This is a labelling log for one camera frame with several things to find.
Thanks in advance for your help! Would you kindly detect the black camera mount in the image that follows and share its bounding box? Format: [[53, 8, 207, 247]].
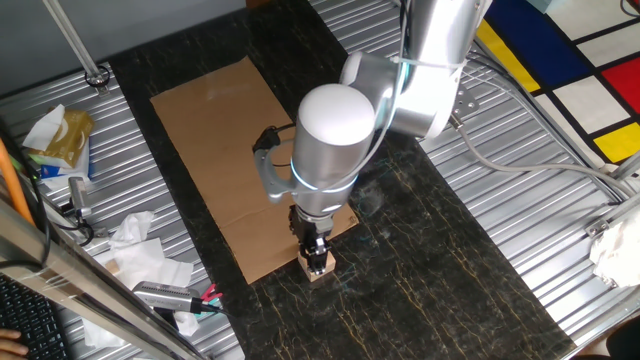
[[59, 199, 109, 246]]

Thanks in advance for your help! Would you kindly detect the grey base cable with connector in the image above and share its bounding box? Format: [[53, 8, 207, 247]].
[[448, 113, 639, 199]]

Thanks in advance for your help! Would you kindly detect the silver metal frame beam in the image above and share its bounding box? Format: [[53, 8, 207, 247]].
[[0, 197, 206, 360]]

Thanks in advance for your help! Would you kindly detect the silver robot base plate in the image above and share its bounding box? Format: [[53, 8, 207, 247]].
[[449, 84, 480, 124]]

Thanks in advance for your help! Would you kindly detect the person hand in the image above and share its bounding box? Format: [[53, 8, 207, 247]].
[[0, 328, 30, 357]]

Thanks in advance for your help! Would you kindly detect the red clothespin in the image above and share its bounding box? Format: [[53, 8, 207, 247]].
[[199, 283, 224, 304]]

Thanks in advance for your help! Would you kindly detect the mondrian pattern mat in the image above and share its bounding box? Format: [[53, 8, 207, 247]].
[[474, 0, 640, 166]]

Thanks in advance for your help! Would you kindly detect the black marble pattern mat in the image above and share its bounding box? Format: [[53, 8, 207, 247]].
[[107, 0, 576, 360]]

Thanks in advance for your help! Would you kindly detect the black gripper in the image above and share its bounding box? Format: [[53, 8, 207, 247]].
[[288, 205, 334, 277]]

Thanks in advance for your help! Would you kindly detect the yellow tissue box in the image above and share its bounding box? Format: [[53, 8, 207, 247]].
[[42, 108, 95, 169]]

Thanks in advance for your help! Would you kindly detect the brown cardboard sheet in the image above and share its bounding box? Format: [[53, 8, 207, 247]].
[[149, 55, 360, 285]]

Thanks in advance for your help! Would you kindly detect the aluminium profile bar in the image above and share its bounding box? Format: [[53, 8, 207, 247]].
[[584, 192, 640, 239]]

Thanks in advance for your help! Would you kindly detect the orange tube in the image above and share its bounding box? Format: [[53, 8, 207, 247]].
[[0, 137, 36, 226]]

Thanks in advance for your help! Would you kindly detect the white crumpled cloth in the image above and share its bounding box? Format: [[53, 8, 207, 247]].
[[588, 214, 640, 289]]

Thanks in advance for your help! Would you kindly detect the white pulled tissue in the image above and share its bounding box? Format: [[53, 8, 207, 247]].
[[22, 103, 67, 152]]

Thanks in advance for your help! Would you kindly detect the large white tissue sheet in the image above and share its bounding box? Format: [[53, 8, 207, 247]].
[[82, 237, 201, 349]]

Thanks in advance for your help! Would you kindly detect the large wooden cube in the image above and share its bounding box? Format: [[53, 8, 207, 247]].
[[297, 249, 337, 284]]

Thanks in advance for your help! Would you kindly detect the black keyboard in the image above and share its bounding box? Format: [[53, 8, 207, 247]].
[[0, 274, 71, 360]]

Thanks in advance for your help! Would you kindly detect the aluminium pole with foot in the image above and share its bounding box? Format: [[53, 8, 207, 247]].
[[42, 0, 111, 96]]

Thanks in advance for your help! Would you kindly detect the blue white tissue pack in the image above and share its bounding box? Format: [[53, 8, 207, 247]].
[[29, 139, 94, 191]]

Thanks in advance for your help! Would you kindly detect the crumpled white tissue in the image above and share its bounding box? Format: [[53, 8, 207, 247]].
[[108, 210, 155, 251]]

